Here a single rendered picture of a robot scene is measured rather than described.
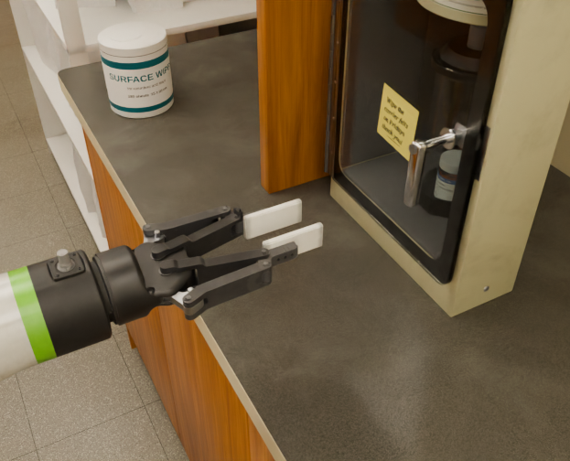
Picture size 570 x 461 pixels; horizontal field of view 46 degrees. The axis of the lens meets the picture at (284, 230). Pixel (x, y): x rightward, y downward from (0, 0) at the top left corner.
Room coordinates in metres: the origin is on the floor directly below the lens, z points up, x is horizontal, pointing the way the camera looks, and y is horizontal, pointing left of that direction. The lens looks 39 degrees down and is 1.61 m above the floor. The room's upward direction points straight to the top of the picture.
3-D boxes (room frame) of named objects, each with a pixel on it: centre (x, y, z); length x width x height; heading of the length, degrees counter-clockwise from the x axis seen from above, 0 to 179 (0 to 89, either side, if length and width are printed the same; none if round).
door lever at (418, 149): (0.66, -0.17, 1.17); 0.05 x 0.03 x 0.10; 118
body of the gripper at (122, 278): (0.49, 0.14, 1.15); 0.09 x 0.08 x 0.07; 118
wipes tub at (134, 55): (1.23, 0.29, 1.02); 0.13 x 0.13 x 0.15
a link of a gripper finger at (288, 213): (0.58, 0.01, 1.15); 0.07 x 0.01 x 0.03; 118
